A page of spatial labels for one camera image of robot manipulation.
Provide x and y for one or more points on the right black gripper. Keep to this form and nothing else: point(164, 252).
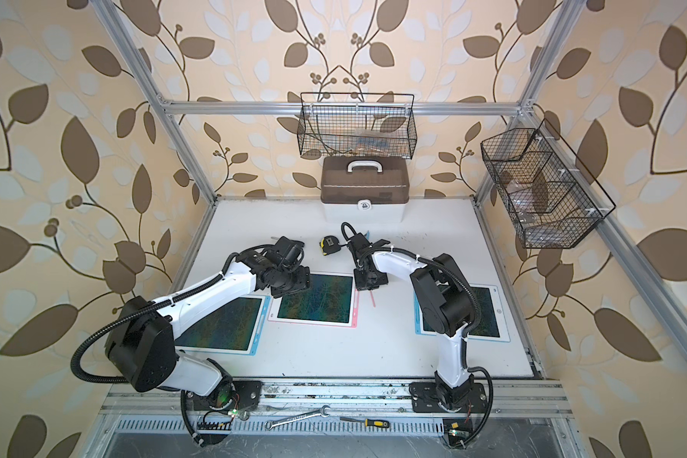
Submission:
point(361, 285)

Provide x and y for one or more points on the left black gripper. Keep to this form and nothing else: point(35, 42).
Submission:
point(303, 282)

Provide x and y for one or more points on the pink writing tablet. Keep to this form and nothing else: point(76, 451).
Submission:
point(330, 300)

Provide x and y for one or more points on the blue writing tablet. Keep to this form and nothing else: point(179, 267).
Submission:
point(234, 329)
point(493, 327)

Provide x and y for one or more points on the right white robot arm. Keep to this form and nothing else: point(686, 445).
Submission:
point(446, 299)

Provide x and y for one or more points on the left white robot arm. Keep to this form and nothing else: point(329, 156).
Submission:
point(143, 347)

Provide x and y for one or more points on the black yellow tape measure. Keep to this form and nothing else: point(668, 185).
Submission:
point(331, 245)

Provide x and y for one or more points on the brown white toolbox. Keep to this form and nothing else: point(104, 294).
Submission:
point(365, 190)

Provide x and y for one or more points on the yellow black screwdriver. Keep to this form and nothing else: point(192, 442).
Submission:
point(378, 424)

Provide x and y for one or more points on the silver wrench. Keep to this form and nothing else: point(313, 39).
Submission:
point(322, 412)

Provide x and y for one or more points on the aluminium front rail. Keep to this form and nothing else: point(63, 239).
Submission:
point(380, 398)

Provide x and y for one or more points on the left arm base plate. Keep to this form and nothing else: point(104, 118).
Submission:
point(235, 395)

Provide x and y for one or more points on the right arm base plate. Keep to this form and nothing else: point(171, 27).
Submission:
point(426, 399)

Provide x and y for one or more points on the back wire basket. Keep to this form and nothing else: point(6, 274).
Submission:
point(356, 124)

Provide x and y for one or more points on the wire basket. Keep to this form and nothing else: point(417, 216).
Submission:
point(551, 196)
point(356, 124)

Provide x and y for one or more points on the right wire basket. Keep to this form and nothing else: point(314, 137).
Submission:
point(551, 196)

